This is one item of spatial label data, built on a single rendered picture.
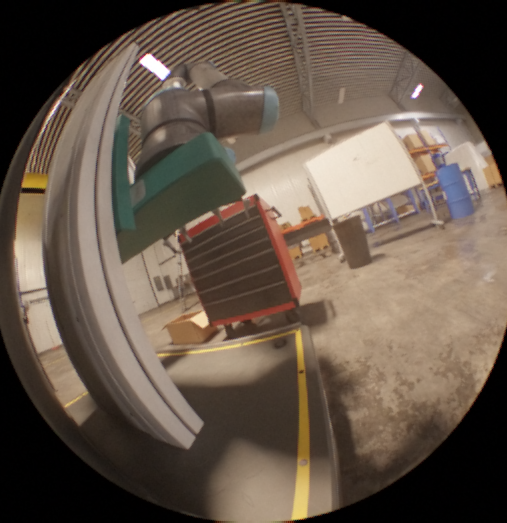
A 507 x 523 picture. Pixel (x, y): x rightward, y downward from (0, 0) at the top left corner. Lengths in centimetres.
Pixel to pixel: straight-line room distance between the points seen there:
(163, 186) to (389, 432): 71
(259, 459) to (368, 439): 38
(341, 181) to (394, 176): 96
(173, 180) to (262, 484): 37
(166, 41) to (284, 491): 819
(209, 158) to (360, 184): 297
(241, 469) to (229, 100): 59
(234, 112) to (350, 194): 282
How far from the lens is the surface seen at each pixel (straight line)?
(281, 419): 26
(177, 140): 28
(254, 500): 22
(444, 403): 63
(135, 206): 29
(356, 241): 218
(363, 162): 320
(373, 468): 54
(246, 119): 43
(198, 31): 812
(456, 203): 362
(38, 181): 889
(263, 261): 107
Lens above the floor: 52
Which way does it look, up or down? level
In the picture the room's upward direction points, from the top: 21 degrees counter-clockwise
